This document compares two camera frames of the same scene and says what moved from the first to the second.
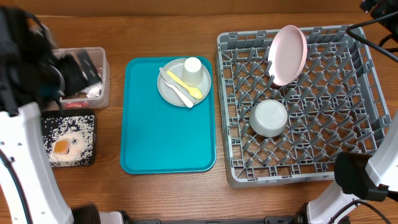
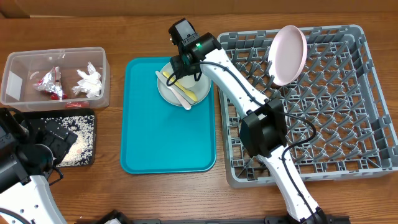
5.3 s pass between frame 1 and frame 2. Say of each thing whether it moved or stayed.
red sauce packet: stayed
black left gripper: moved
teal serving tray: stayed
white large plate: stayed
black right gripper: moved
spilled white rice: stayed
